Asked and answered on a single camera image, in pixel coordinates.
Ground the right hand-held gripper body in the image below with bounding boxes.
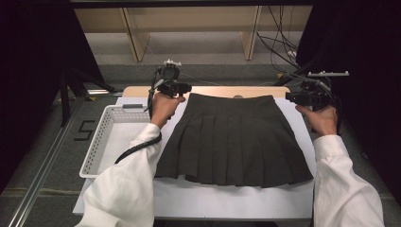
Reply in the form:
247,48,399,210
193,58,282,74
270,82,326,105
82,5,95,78
301,70,350,112

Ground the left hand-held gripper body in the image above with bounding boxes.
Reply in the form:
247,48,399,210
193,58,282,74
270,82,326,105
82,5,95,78
153,59,183,96

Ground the dark pleated skirt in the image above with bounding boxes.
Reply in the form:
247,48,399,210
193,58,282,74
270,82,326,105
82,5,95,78
154,93,315,189

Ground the person's right hand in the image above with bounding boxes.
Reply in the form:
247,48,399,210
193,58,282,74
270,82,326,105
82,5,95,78
295,104,339,137

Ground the black metal stand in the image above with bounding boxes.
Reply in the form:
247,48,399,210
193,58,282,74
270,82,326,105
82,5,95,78
273,53,331,96

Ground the beige wooden desk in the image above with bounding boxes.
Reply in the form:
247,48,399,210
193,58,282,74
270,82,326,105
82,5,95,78
74,5,313,62

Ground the black curtain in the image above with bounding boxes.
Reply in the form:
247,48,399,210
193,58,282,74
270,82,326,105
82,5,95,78
0,0,106,194
296,0,401,206

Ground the white perforated plastic basket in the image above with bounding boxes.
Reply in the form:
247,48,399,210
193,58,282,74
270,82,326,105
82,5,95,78
78,103,153,180

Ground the black tripod stand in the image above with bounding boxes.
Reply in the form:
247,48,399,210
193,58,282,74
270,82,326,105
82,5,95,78
59,67,118,128

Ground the white table mat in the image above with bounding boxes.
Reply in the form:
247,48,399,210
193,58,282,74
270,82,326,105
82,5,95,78
72,96,318,220

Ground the bundle of black cables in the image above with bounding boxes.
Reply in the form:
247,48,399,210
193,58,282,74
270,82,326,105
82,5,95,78
256,5,301,69

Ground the short metal rail piece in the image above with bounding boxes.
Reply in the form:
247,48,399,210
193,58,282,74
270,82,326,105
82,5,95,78
86,89,124,96

